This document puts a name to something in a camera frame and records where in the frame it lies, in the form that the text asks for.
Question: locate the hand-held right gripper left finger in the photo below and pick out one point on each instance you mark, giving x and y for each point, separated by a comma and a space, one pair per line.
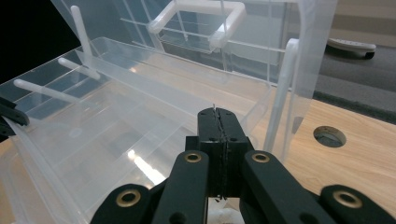
211, 130

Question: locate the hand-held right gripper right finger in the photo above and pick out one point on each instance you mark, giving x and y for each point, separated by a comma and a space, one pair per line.
232, 133

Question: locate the clear plastic tiered storage box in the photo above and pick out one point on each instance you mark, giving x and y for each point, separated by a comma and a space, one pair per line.
155, 93

